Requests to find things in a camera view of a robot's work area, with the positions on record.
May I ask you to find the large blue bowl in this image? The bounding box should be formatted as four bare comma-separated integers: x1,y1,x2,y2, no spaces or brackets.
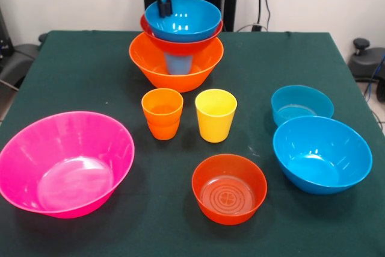
144,0,223,43
273,115,374,195

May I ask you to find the wide red bowl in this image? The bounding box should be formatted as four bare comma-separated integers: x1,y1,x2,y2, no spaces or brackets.
140,13,224,57

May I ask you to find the blue cup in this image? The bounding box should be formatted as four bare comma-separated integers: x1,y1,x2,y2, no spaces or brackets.
164,53,194,75

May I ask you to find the large orange bowl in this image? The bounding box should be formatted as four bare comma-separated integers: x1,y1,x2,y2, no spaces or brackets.
129,32,225,93

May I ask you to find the orange cup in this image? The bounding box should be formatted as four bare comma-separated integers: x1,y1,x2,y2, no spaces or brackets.
141,88,184,127
146,117,181,141

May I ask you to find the yellow cup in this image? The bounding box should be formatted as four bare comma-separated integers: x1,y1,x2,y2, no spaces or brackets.
194,88,238,143

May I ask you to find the small teal blue bowl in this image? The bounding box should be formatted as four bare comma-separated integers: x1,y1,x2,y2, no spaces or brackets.
271,85,334,128

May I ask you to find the large pink bowl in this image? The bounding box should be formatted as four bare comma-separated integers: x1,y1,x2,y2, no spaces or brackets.
0,111,135,219

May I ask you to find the small red bowl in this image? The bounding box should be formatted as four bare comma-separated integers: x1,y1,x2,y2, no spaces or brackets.
191,153,268,226

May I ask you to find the dark green table cloth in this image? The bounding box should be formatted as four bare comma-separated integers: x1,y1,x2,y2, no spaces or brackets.
0,30,385,257

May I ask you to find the black wall cable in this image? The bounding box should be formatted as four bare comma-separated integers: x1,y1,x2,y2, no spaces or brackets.
237,0,271,32

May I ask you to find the black pedestal leg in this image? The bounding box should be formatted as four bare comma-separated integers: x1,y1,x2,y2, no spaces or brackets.
348,38,385,103
0,33,48,89

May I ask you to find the blue cable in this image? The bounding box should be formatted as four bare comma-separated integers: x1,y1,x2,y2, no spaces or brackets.
363,55,385,101

